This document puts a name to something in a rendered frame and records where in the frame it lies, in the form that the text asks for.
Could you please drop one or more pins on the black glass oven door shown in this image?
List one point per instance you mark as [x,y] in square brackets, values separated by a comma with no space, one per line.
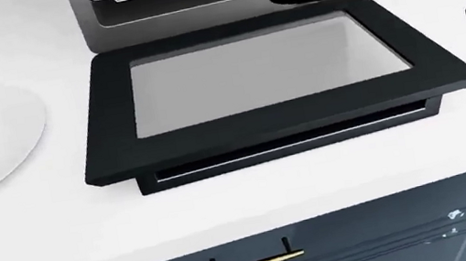
[112,127]

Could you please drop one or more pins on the blue cabinet drawer front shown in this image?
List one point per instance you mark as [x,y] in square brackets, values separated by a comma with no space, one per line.
[369,238]

